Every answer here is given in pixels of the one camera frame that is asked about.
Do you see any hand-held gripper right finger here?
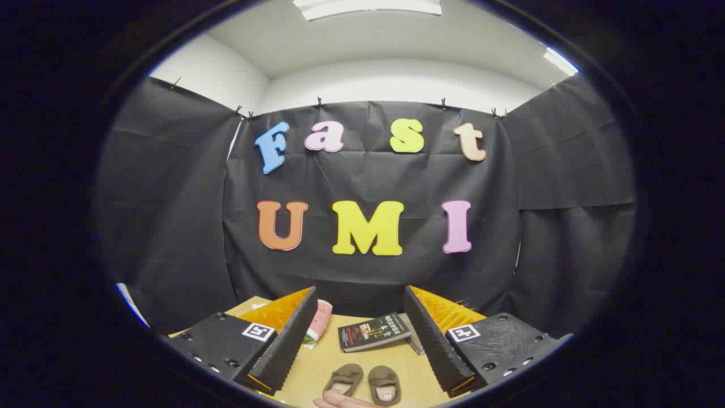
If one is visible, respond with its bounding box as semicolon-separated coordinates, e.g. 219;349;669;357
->
402;285;574;399

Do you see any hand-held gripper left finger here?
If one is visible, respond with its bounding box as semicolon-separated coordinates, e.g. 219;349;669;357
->
166;286;319;396

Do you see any brown fuzzy shoe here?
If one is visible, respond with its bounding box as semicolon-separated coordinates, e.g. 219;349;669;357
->
323;363;364;399
368;365;402;406

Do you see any beige cover book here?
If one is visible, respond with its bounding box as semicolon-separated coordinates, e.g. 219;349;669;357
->
398;313;427;356

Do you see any watermelon slice plush toy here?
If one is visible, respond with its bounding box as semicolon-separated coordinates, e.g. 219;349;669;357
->
303;299;334;349

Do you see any black cover book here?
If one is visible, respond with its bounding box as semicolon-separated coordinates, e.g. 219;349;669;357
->
338;312;412;353

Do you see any row of black cloth clips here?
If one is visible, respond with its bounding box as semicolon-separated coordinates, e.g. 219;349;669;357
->
169;76;558;122

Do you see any small ceiling light panel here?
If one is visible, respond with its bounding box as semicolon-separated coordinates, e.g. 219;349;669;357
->
543;47;579;77

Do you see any long ceiling light panel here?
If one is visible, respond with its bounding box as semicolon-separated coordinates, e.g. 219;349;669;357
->
293;0;442;22

